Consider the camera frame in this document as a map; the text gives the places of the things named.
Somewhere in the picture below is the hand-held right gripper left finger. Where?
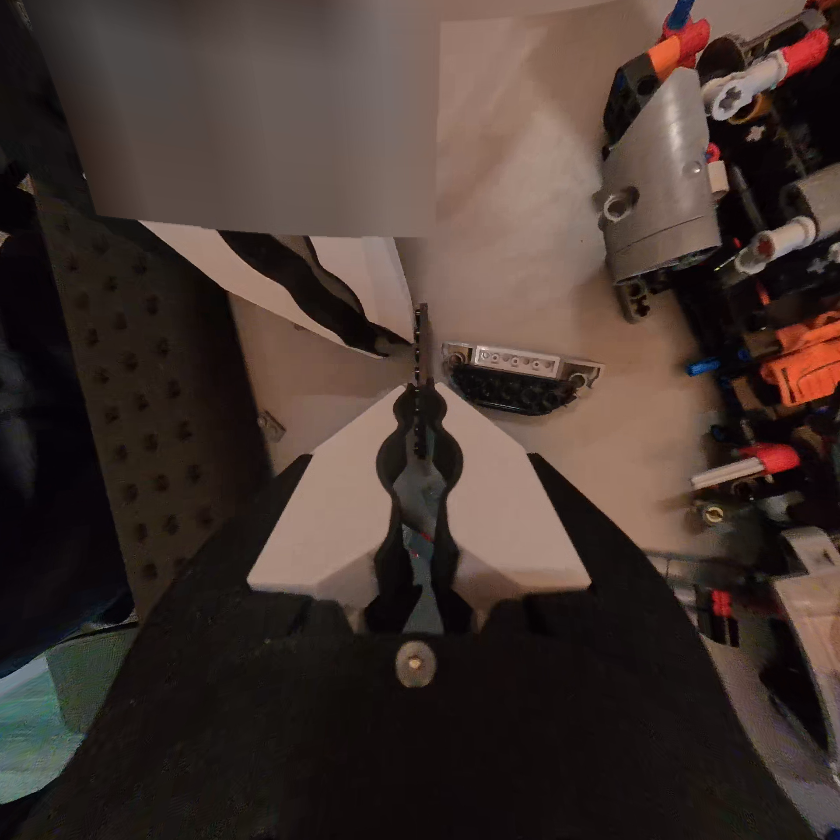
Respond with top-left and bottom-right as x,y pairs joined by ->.
247,385 -> 406,619

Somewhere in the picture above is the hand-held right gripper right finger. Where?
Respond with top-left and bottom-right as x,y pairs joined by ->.
437,382 -> 592,616

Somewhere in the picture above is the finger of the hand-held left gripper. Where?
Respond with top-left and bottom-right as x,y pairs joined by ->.
140,220 -> 413,360
289,235 -> 421,347

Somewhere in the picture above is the black studded lego plate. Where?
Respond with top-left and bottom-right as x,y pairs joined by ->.
412,303 -> 434,460

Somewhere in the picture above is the black grey lego plate assembly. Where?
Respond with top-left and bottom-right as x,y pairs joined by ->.
441,341 -> 605,416

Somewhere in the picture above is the partly built lego car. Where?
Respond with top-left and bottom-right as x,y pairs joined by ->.
594,0 -> 840,762

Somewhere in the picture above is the black dotted edge pad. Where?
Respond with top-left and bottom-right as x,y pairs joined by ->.
36,190 -> 273,621

